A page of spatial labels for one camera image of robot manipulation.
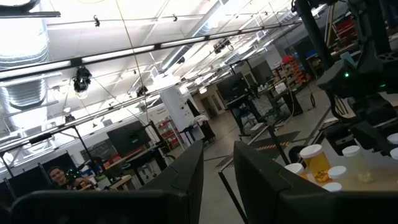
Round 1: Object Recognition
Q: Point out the black metal table frame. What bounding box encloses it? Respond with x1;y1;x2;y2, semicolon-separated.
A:
217;105;343;175

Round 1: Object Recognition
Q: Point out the red storage rack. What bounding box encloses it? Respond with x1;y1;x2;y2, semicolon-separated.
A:
273;55;307;86
333;14;359;47
156;119;183;149

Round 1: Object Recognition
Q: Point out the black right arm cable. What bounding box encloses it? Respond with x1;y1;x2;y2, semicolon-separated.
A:
328;91;352;122

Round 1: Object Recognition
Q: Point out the wooden workbench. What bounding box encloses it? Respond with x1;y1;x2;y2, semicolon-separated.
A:
104;149;175;191

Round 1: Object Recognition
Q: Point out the black partition panel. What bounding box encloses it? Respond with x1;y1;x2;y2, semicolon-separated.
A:
0;152;77;206

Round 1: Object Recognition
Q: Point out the small teal box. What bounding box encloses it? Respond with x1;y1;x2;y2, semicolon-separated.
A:
339;51;355;65

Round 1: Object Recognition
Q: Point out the person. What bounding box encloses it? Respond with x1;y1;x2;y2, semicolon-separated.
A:
46;166;94;191

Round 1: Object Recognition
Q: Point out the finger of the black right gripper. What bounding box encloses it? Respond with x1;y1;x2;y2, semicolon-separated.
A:
323;123;358;153
353;118;398;153

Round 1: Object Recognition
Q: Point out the white cloth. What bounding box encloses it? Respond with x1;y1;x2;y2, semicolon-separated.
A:
192;114;210;126

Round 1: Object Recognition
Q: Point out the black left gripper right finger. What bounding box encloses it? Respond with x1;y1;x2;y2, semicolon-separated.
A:
233;140;326;224

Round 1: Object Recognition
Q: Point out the black background table frame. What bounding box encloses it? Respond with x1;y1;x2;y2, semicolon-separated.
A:
0;124;94;200

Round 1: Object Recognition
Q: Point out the orange pill bottle white cap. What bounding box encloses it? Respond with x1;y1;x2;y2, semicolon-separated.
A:
284;162;309;180
300;144;332;184

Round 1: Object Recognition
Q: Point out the silver ventilation duct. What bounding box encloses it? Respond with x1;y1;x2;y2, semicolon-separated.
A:
0;0;52;133

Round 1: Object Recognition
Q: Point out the black ceiling light rail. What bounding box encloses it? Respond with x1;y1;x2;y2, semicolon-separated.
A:
0;20;304;82

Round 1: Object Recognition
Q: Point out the black round pole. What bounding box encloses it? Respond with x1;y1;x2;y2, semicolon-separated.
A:
294;0;336;70

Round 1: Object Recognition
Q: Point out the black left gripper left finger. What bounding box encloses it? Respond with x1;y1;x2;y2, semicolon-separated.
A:
139;139;205;224

